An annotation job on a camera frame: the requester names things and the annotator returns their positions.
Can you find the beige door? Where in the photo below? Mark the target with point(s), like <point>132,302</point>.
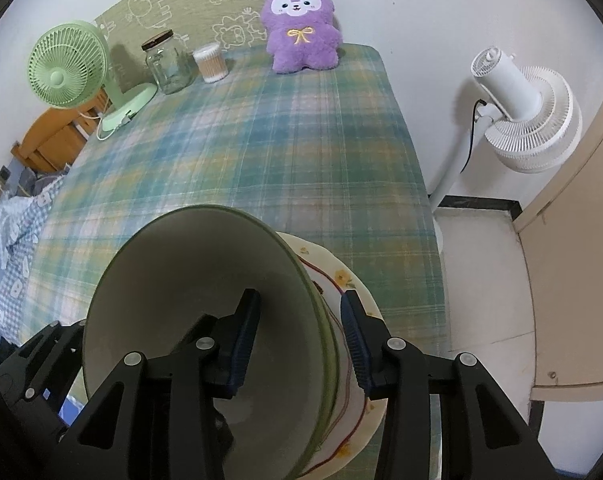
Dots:
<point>576,285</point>

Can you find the blue checked blanket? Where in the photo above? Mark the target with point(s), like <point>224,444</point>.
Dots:
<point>16,260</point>

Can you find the green desk fan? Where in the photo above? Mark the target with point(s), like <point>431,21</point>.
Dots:
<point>63,67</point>

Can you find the dark striped cloth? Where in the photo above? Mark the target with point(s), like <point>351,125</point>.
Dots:
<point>31,179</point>

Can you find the glass jar with lid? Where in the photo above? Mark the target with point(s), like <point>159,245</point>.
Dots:
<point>169,67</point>

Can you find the floral patterned ceramic bowl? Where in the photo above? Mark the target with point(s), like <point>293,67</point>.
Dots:
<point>181,270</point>

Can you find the wall socket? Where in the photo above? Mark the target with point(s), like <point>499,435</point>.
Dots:
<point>1,177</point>

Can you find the white standing fan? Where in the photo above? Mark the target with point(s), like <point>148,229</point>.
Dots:
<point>506,85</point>

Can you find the white red-rimmed plate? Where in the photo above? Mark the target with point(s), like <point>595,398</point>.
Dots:
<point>354,410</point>

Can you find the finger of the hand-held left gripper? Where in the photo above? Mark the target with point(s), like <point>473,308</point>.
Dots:
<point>56,345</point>

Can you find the cotton swab container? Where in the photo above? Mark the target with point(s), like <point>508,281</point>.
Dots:
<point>211,65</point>

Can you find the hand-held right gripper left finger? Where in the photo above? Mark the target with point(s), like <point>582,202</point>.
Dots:
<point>244,340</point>

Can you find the cream yellow flower plate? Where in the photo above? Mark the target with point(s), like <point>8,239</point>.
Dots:
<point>344,272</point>

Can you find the purple plush bunny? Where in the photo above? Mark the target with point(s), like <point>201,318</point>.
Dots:
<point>301,35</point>

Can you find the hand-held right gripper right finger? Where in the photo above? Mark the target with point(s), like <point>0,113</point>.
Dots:
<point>354,345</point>

